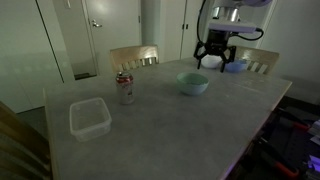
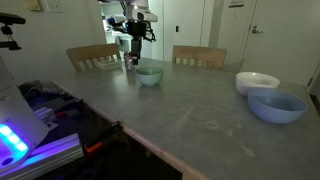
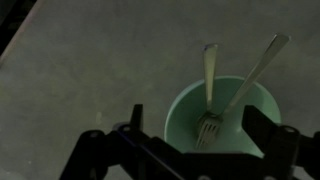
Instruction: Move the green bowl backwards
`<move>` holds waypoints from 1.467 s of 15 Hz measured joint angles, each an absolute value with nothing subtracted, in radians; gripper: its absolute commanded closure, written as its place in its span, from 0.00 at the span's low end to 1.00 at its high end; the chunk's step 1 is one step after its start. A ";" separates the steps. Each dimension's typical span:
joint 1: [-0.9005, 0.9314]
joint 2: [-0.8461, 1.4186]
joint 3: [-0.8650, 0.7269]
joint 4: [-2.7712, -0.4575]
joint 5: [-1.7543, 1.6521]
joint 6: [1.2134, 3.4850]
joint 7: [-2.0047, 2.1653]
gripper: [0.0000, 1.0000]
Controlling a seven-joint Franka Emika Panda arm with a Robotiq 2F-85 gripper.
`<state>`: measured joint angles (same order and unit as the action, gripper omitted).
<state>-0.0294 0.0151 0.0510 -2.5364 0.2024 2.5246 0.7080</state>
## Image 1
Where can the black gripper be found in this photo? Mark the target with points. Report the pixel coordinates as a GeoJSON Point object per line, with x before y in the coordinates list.
{"type": "Point", "coordinates": [217, 42]}

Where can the green bowl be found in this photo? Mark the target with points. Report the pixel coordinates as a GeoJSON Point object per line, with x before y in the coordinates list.
{"type": "Point", "coordinates": [192, 84]}

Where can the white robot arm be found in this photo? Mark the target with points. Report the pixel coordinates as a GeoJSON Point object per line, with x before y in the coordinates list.
{"type": "Point", "coordinates": [224, 24]}

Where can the white bowl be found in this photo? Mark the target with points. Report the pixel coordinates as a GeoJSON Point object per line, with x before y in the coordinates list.
{"type": "Point", "coordinates": [211, 61]}

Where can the blue bowl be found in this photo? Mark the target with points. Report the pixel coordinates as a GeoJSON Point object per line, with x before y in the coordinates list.
{"type": "Point", "coordinates": [236, 66]}

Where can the wooden chair near bowls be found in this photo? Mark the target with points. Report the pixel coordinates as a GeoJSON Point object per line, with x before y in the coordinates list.
{"type": "Point", "coordinates": [258, 60]}

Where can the wooden chair near can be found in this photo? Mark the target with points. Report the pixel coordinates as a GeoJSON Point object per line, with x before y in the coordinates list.
{"type": "Point", "coordinates": [133, 57]}

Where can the red soda can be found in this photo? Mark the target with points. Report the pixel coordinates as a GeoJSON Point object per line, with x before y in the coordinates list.
{"type": "Point", "coordinates": [124, 84]}

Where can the black orange clamp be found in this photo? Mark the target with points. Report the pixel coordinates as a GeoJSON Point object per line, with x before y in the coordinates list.
{"type": "Point", "coordinates": [276, 160]}

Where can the clear plastic container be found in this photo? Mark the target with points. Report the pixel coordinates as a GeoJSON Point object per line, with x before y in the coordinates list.
{"type": "Point", "coordinates": [89, 119]}

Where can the wooden chair foreground left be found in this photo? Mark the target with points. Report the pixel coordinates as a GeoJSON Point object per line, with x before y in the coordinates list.
{"type": "Point", "coordinates": [26, 153]}

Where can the white door with handle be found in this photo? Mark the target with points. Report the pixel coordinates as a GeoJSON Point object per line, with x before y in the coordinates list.
{"type": "Point", "coordinates": [113, 24]}

